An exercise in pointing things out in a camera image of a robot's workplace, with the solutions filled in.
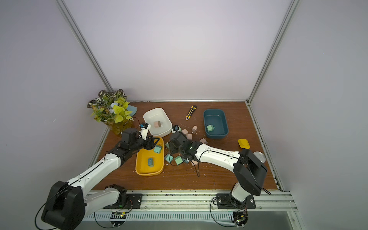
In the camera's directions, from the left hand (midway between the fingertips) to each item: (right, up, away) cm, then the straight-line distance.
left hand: (157, 137), depth 84 cm
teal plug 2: (-1, -8, +5) cm, 10 cm away
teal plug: (-4, -15, -1) cm, 15 cm away
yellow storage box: (-10, -17, +2) cm, 20 cm away
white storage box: (-5, +14, +25) cm, 29 cm away
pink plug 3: (+29, -4, +11) cm, 31 cm away
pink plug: (+16, +2, +16) cm, 23 cm away
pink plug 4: (-4, +7, +19) cm, 21 cm away
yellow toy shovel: (+57, -6, +11) cm, 58 cm away
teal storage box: (+40, +7, +23) cm, 46 cm away
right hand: (+10, -1, -1) cm, 10 cm away
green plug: (+35, +4, +17) cm, 39 cm away
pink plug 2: (+23, +3, +16) cm, 28 cm away
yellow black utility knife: (+19, +12, +26) cm, 34 cm away
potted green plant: (-28, +17, +1) cm, 33 cm away
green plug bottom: (+13, -14, +2) cm, 19 cm away
